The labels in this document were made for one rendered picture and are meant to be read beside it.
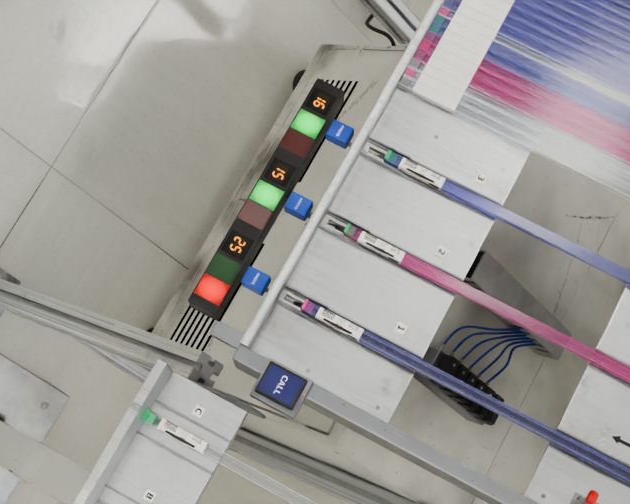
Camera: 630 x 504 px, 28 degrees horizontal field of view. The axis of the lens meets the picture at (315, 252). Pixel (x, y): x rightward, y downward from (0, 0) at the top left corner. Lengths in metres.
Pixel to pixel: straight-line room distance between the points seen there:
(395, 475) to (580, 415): 0.44
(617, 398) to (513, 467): 0.56
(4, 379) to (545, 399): 0.90
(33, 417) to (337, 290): 0.83
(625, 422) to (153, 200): 1.05
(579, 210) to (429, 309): 0.60
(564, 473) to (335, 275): 0.36
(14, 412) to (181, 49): 0.70
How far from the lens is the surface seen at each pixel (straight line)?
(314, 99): 1.64
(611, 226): 2.17
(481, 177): 1.60
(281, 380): 1.48
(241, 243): 1.58
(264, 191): 1.60
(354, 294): 1.55
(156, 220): 2.29
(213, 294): 1.56
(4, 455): 2.02
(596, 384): 1.56
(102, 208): 2.23
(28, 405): 2.22
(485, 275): 1.88
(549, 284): 2.06
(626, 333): 1.58
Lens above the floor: 1.91
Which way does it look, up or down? 50 degrees down
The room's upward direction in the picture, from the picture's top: 103 degrees clockwise
